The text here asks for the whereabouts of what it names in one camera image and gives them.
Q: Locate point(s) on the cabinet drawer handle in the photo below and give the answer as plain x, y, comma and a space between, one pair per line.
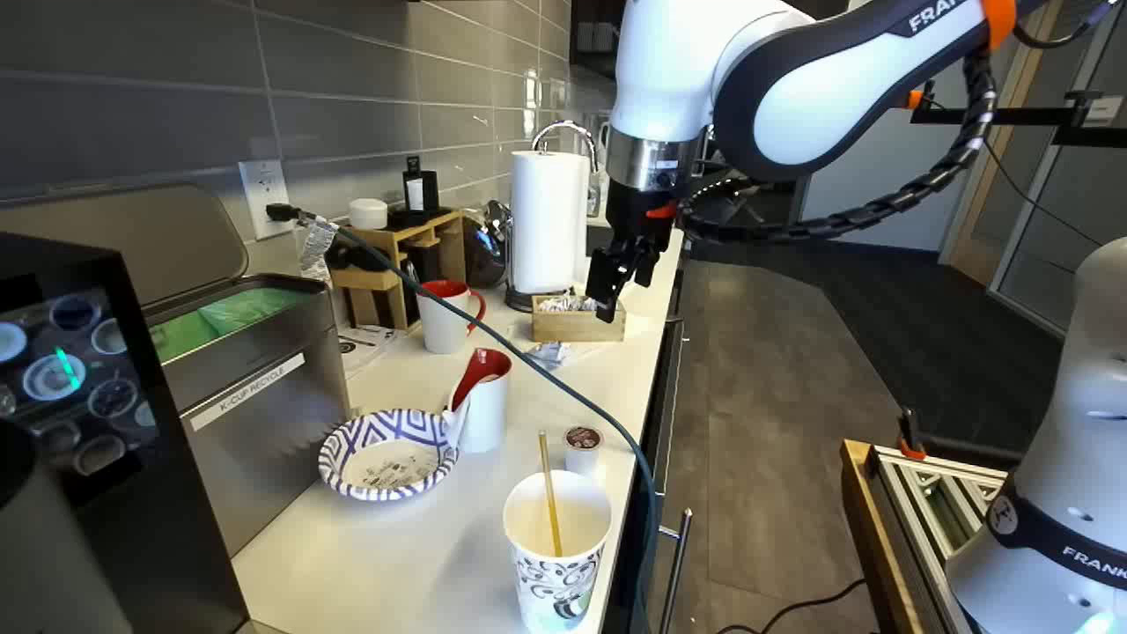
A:
678, 539

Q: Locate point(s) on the blue patterned paper bowl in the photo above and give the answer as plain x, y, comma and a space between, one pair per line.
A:
388, 457

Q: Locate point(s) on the white mug red interior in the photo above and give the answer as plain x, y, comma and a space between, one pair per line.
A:
482, 404

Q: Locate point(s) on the white coffee pod red lid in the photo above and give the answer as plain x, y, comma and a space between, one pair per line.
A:
584, 450

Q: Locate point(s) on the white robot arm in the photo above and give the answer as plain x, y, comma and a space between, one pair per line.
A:
783, 94

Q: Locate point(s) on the wooden sweetener box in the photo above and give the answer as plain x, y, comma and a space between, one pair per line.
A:
570, 318

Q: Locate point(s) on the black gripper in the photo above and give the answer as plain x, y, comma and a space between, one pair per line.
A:
643, 229

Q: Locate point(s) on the wooden condiment shelf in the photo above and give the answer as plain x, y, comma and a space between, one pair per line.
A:
368, 264

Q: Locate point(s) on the chrome sink faucet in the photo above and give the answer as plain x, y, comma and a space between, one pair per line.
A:
570, 134

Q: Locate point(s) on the white jar on shelf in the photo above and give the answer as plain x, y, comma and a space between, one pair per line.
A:
368, 214

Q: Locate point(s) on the wooden stir stick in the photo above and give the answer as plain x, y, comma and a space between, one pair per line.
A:
551, 493

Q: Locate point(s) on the white paper towel roll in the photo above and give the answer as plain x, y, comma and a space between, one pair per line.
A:
547, 223

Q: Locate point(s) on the white wall outlet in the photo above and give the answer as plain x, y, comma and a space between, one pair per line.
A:
263, 187

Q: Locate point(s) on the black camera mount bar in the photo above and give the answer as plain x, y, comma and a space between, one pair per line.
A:
1083, 116

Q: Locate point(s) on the black coffee maker with screen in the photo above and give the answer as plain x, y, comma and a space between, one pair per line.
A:
103, 517

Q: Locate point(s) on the dark glass bottle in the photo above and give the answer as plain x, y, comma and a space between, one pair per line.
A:
421, 187

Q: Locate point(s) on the patterned paper cup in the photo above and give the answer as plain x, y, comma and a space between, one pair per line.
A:
555, 593

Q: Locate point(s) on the white mug red rim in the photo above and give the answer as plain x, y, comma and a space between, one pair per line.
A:
450, 314

